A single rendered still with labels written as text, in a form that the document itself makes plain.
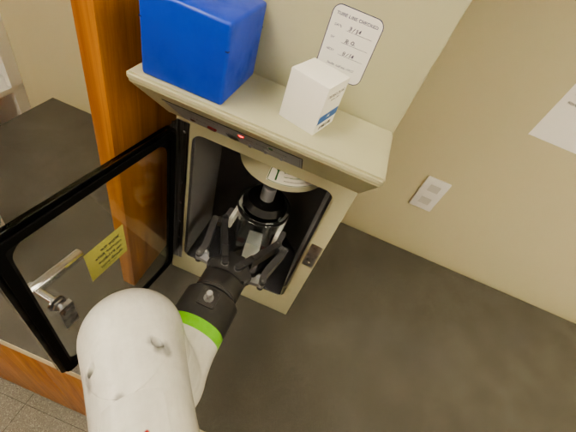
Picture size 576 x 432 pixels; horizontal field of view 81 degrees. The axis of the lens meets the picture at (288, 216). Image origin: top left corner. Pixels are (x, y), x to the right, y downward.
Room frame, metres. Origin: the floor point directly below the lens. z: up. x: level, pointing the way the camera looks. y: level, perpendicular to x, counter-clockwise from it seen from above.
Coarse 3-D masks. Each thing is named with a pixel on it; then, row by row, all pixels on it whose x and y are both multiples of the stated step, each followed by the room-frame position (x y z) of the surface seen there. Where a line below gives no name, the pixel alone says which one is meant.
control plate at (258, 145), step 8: (168, 104) 0.35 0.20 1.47; (184, 112) 0.36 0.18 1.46; (192, 112) 0.34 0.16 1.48; (200, 120) 0.37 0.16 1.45; (208, 120) 0.35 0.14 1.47; (216, 128) 0.37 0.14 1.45; (224, 128) 0.35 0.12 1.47; (248, 136) 0.34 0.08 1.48; (248, 144) 0.39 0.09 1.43; (256, 144) 0.37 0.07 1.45; (264, 144) 0.35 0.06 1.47; (272, 152) 0.37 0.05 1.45; (280, 152) 0.35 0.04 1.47; (288, 160) 0.38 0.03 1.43; (296, 160) 0.36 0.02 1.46
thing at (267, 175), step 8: (248, 160) 0.47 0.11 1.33; (256, 160) 0.47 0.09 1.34; (248, 168) 0.46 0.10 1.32; (256, 168) 0.46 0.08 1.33; (264, 168) 0.46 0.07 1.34; (272, 168) 0.46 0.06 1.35; (256, 176) 0.45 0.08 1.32; (264, 176) 0.45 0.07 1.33; (272, 176) 0.45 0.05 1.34; (280, 176) 0.45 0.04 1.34; (288, 176) 0.46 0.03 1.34; (272, 184) 0.45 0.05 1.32; (280, 184) 0.45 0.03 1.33; (288, 184) 0.45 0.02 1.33; (296, 184) 0.46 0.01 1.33; (304, 184) 0.47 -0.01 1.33; (312, 184) 0.48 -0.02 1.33; (296, 192) 0.46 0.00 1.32
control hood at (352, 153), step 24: (168, 96) 0.32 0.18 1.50; (192, 96) 0.33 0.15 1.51; (240, 96) 0.36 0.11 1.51; (264, 96) 0.39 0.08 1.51; (216, 120) 0.33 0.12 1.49; (240, 120) 0.32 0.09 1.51; (264, 120) 0.34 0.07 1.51; (336, 120) 0.40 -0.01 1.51; (360, 120) 0.42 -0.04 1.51; (288, 144) 0.32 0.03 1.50; (312, 144) 0.33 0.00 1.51; (336, 144) 0.35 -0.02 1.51; (360, 144) 0.37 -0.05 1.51; (384, 144) 0.39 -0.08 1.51; (312, 168) 0.37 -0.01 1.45; (336, 168) 0.32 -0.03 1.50; (360, 168) 0.32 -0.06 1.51; (384, 168) 0.34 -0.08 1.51; (360, 192) 0.39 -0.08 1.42
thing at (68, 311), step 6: (60, 300) 0.17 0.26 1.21; (66, 300) 0.17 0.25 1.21; (54, 306) 0.16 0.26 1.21; (60, 306) 0.16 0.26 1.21; (66, 306) 0.16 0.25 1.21; (72, 306) 0.17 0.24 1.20; (60, 312) 0.15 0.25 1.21; (66, 312) 0.16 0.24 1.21; (72, 312) 0.17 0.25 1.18; (66, 318) 0.16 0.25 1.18; (72, 318) 0.16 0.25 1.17; (78, 318) 0.17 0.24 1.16; (66, 324) 0.15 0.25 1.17
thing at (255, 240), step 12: (240, 204) 0.44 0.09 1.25; (288, 204) 0.49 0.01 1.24; (240, 216) 0.44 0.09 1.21; (252, 216) 0.43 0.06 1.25; (288, 216) 0.47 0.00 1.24; (240, 228) 0.44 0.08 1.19; (252, 228) 0.43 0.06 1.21; (264, 228) 0.43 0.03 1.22; (276, 228) 0.45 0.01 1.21; (240, 240) 0.43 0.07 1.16; (252, 240) 0.43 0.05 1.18; (264, 240) 0.43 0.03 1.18; (240, 252) 0.43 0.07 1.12; (252, 252) 0.43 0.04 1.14; (264, 264) 0.46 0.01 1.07
